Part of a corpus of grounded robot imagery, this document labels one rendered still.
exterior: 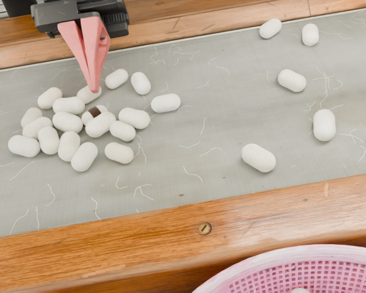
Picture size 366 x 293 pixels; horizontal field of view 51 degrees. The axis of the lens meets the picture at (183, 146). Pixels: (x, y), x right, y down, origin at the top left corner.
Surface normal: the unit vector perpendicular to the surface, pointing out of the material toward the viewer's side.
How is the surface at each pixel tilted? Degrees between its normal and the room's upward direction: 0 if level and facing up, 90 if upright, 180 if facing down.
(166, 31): 45
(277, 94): 0
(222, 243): 0
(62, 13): 39
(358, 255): 75
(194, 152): 0
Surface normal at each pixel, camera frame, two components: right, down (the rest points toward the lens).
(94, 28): 0.05, 0.26
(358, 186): -0.11, -0.70
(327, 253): -0.09, 0.50
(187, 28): 0.01, -0.01
